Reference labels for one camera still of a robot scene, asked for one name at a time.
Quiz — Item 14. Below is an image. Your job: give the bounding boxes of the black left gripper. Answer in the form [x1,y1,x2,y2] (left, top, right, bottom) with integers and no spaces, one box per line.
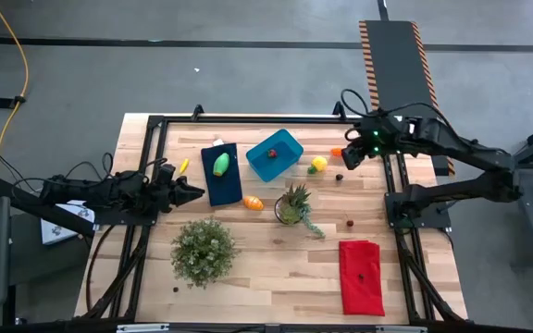
[145,164,206,216]

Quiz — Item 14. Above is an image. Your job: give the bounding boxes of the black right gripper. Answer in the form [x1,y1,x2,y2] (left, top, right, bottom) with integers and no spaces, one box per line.
[342,129,375,171]

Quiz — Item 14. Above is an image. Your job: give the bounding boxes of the yellow toy lemon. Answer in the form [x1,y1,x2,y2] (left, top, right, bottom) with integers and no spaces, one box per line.
[306,155,329,176]

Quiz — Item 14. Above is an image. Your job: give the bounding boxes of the green toy corn cob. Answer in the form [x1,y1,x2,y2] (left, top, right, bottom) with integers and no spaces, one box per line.
[212,152,231,178]

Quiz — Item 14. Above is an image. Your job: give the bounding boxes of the orange toy fruit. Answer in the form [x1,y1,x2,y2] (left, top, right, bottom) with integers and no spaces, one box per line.
[242,195,266,212]

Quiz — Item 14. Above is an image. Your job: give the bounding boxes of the blue plastic tupperware container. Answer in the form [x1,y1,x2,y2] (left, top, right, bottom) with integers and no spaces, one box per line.
[245,128,304,183]

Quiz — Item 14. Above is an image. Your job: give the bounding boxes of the navy blue folded cloth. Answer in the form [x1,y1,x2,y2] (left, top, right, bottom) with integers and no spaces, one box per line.
[200,142,244,207]

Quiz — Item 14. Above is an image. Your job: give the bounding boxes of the bushy green potted plant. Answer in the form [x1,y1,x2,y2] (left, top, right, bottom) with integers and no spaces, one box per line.
[169,216,242,290]

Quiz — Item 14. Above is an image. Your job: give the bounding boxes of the succulent plant in black pot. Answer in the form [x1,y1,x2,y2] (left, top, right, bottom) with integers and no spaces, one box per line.
[274,182,327,240]

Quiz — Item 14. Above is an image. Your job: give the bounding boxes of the black mat with orange stripes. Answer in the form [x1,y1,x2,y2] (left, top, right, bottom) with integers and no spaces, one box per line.
[357,19,456,177]

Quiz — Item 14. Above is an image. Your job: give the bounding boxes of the white printed booklet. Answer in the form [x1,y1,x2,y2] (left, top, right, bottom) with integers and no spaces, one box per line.
[40,199,95,246]

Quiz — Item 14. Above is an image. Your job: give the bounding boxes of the red folded cloth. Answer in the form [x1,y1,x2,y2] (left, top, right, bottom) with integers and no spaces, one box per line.
[338,240,387,317]

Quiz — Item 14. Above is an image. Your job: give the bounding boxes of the black metal beam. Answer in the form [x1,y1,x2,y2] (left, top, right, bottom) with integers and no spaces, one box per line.
[0,175,96,238]

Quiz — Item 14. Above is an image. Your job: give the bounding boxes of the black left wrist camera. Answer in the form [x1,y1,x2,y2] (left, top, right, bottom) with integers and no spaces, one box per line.
[156,163,176,184]

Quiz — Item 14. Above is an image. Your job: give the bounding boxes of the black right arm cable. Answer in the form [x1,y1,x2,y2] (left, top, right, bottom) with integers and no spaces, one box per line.
[340,88,455,140]

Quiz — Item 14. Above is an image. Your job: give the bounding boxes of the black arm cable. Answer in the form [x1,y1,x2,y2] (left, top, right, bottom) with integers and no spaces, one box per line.
[340,88,455,140]
[0,150,170,186]

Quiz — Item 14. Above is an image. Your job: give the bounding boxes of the black aluminium table frame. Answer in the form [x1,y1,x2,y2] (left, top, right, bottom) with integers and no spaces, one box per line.
[74,104,470,325]

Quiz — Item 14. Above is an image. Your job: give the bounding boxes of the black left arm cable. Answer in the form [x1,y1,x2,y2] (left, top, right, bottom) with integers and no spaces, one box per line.
[0,150,170,186]

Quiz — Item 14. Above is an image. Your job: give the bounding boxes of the brown hose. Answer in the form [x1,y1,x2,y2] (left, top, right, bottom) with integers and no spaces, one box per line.
[84,224,116,312]

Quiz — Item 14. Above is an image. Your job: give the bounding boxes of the silver metal bracket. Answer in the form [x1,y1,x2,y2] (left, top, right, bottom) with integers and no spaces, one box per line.
[376,325,428,333]
[117,323,170,333]

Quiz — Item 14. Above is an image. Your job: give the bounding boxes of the black cable clip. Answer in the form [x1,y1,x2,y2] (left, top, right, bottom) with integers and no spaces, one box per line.
[0,94,27,110]

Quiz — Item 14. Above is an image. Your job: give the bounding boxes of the yellow cable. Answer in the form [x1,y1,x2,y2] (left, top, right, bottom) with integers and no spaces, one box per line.
[0,0,31,178]

